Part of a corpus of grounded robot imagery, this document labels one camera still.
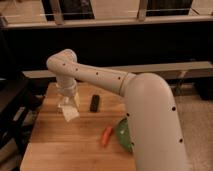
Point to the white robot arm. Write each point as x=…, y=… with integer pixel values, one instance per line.
x=155, y=130

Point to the orange carrot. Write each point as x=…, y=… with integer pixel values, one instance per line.
x=106, y=136

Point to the wooden cutting board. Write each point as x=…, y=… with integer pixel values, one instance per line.
x=58, y=145

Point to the green ceramic bowl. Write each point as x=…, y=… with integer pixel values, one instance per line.
x=122, y=134

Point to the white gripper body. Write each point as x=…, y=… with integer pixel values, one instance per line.
x=69, y=92

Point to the black rectangular block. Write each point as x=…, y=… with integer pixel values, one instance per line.
x=94, y=105

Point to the white sponge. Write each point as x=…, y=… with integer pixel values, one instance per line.
x=69, y=113

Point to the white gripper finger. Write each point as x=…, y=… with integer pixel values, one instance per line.
x=63, y=104
x=75, y=100

